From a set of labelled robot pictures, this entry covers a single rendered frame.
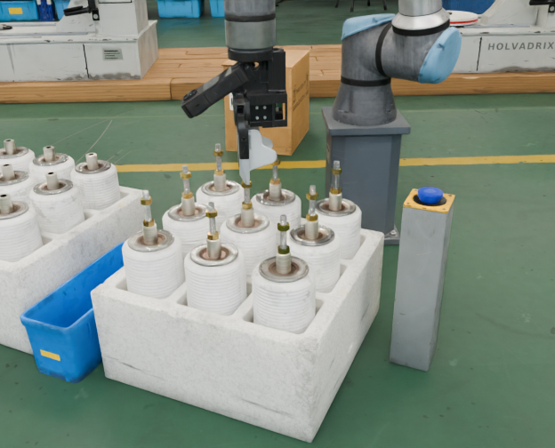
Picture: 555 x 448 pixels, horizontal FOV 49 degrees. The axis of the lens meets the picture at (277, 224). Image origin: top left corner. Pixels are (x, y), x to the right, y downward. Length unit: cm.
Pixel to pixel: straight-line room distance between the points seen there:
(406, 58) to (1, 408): 100
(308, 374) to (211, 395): 19
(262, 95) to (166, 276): 33
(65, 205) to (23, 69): 185
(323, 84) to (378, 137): 142
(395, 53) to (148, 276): 70
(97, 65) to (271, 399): 222
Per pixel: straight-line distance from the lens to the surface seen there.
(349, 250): 110
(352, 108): 140
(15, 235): 118
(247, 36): 91
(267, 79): 95
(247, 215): 102
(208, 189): 118
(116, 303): 101
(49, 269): 120
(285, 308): 89
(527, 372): 118
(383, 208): 148
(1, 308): 122
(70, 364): 112
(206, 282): 92
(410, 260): 101
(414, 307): 106
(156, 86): 284
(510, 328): 128
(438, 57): 129
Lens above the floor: 71
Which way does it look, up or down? 26 degrees down
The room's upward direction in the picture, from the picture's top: 1 degrees counter-clockwise
